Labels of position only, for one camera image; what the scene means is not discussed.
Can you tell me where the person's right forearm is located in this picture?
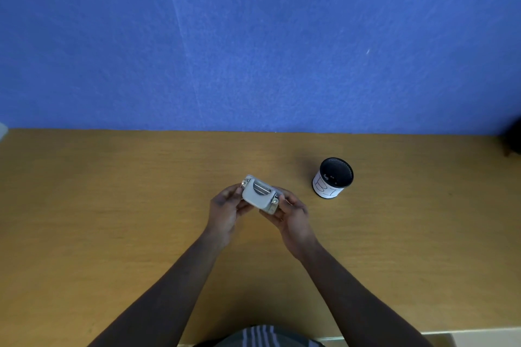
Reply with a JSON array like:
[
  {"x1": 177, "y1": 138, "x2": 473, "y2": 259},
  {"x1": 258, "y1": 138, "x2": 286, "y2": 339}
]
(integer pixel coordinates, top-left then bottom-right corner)
[{"x1": 299, "y1": 241, "x2": 435, "y2": 347}]

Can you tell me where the grey striped shirt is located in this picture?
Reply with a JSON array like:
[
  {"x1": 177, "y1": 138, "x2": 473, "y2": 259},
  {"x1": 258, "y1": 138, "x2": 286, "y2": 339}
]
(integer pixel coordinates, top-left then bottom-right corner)
[{"x1": 193, "y1": 325, "x2": 326, "y2": 347}]

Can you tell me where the person's left forearm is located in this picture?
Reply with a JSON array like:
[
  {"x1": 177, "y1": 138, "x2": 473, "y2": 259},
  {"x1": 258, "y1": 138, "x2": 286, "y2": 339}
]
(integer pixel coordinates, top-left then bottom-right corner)
[{"x1": 87, "y1": 233, "x2": 225, "y2": 347}]

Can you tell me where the person's left hand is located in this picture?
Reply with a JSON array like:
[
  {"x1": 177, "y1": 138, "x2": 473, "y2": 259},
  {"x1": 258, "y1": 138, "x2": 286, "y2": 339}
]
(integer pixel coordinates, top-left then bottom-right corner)
[{"x1": 208, "y1": 184, "x2": 253, "y2": 250}]

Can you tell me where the grey hole punch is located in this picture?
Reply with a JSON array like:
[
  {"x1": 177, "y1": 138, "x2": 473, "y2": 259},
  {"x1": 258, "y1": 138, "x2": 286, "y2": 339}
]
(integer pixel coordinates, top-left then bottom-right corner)
[{"x1": 240, "y1": 174, "x2": 282, "y2": 215}]

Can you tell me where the black cup with white label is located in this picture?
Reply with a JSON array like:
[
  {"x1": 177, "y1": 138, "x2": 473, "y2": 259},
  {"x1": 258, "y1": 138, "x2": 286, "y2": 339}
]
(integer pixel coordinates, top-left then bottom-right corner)
[{"x1": 312, "y1": 157, "x2": 355, "y2": 200}]

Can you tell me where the dark object at table edge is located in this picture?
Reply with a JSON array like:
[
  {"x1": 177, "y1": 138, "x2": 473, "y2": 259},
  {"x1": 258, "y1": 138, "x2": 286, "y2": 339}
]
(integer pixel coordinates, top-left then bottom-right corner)
[{"x1": 504, "y1": 116, "x2": 521, "y2": 157}]

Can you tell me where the person's right hand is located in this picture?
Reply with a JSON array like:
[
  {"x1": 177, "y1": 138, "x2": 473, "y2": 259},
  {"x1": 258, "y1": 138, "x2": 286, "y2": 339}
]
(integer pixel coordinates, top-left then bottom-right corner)
[{"x1": 259, "y1": 187, "x2": 321, "y2": 260}]

